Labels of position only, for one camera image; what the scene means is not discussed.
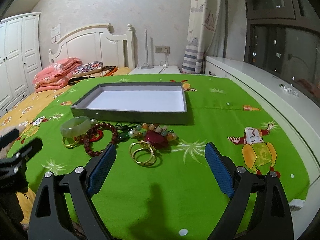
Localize sailboat print curtain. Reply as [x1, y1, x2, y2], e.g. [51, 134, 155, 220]
[182, 0, 227, 74]

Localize white nightstand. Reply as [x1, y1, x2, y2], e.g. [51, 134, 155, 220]
[129, 66, 181, 75]

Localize white window cabinet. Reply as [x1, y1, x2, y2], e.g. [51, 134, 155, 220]
[204, 56, 319, 239]

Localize multicolour bead bracelet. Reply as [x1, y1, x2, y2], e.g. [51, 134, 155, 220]
[128, 122, 178, 142]

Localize wall paper notices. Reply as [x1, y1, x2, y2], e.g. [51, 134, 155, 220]
[50, 24, 61, 44]

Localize black orange blanket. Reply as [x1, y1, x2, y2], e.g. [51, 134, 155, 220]
[68, 66, 118, 86]

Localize white bed headboard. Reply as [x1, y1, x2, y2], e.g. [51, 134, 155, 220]
[48, 23, 136, 70]

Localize thin gold bangles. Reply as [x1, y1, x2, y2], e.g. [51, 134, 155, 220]
[62, 136, 81, 148]

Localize patterned pillow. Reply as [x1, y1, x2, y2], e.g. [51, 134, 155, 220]
[72, 61, 103, 77]

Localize red rose pendant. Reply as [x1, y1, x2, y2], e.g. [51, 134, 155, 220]
[145, 131, 169, 150]

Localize pale green jade bangle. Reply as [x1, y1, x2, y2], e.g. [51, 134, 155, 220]
[60, 116, 91, 138]

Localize yellow floral bedsheet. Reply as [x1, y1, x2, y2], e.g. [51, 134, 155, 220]
[0, 65, 132, 225]

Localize grey shallow tray box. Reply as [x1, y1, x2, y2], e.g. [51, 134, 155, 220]
[71, 82, 190, 125]

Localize white charger cable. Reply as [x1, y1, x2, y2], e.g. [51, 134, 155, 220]
[157, 52, 169, 74]

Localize gold bangle pair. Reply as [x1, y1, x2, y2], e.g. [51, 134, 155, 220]
[129, 140, 157, 167]

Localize green cartoon cloth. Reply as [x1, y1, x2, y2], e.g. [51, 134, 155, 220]
[6, 73, 311, 240]

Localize white wardrobe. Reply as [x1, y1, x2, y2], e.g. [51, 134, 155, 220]
[1, 12, 42, 116]

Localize folded pink quilt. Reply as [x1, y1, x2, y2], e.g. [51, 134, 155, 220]
[33, 57, 82, 93]

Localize clear bead bracelet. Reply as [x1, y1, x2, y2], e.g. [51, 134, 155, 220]
[279, 83, 299, 98]

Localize black cord green pendant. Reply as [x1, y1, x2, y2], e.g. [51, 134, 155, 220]
[115, 122, 135, 142]

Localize wall power socket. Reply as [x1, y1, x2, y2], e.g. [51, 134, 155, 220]
[155, 46, 170, 54]

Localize dark red bead bracelet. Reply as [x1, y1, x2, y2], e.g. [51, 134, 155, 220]
[83, 121, 119, 158]

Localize dark framed window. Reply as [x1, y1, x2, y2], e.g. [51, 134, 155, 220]
[245, 0, 319, 104]

